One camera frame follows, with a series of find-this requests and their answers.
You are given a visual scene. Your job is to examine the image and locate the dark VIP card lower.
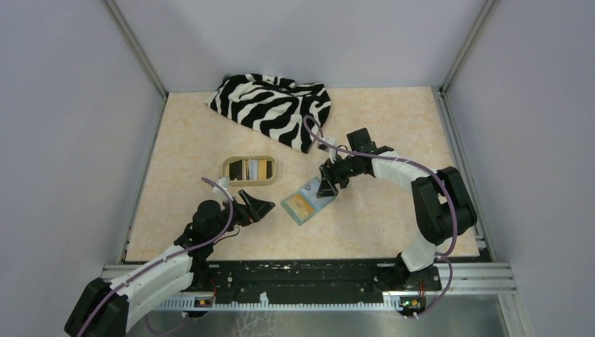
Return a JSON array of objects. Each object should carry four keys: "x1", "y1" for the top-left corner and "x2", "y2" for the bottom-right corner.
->
[{"x1": 229, "y1": 160, "x2": 245, "y2": 180}]

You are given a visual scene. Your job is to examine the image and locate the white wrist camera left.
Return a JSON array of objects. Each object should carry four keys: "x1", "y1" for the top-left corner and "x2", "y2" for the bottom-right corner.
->
[{"x1": 213, "y1": 176, "x2": 231, "y2": 198}]

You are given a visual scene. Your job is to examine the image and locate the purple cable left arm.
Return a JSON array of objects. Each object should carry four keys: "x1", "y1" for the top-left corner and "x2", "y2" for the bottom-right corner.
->
[{"x1": 76, "y1": 176, "x2": 235, "y2": 337}]

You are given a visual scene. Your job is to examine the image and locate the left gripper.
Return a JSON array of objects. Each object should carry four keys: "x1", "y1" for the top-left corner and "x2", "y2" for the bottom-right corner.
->
[{"x1": 209, "y1": 188, "x2": 275, "y2": 242}]

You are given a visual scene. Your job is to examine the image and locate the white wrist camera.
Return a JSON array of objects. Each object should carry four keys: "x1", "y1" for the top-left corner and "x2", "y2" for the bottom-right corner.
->
[
  {"x1": 316, "y1": 136, "x2": 337, "y2": 152},
  {"x1": 213, "y1": 176, "x2": 231, "y2": 198}
]

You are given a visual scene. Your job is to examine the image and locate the white card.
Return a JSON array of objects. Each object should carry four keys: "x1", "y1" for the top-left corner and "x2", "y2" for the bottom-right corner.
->
[{"x1": 247, "y1": 159, "x2": 259, "y2": 180}]

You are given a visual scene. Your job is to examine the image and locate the aluminium front rail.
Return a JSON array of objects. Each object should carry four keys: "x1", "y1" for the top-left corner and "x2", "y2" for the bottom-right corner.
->
[{"x1": 76, "y1": 259, "x2": 533, "y2": 336}]

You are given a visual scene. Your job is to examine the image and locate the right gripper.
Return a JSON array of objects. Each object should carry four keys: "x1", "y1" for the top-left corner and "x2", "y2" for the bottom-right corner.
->
[{"x1": 316, "y1": 152, "x2": 362, "y2": 198}]

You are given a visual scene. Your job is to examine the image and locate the yellow card in holder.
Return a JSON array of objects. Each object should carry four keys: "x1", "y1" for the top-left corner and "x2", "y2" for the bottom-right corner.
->
[{"x1": 286, "y1": 194, "x2": 314, "y2": 221}]

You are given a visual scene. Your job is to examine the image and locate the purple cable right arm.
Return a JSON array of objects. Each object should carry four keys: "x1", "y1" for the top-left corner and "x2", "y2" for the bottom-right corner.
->
[{"x1": 302, "y1": 115, "x2": 460, "y2": 319}]

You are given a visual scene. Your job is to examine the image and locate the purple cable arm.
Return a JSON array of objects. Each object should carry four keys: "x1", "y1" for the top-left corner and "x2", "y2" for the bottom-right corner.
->
[
  {"x1": 302, "y1": 115, "x2": 460, "y2": 319},
  {"x1": 76, "y1": 176, "x2": 235, "y2": 337}
]

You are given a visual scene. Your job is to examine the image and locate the zebra striped cloth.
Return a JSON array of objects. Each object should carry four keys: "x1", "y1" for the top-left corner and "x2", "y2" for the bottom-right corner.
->
[{"x1": 205, "y1": 73, "x2": 332, "y2": 154}]

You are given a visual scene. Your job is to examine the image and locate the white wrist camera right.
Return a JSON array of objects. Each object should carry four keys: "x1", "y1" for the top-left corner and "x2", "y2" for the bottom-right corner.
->
[{"x1": 316, "y1": 136, "x2": 337, "y2": 152}]

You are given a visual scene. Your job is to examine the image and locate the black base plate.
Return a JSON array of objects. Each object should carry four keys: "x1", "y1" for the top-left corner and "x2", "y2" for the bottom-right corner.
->
[{"x1": 186, "y1": 258, "x2": 442, "y2": 305}]

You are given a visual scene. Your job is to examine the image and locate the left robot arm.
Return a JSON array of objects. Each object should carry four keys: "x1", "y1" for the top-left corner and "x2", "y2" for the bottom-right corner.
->
[{"x1": 64, "y1": 190, "x2": 276, "y2": 336}]

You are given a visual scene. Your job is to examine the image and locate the green card holder wallet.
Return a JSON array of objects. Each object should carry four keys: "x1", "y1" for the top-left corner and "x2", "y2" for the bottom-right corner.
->
[{"x1": 281, "y1": 177, "x2": 335, "y2": 225}]

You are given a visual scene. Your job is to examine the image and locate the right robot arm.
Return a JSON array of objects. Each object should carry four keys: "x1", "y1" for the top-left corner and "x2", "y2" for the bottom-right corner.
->
[{"x1": 316, "y1": 128, "x2": 477, "y2": 289}]

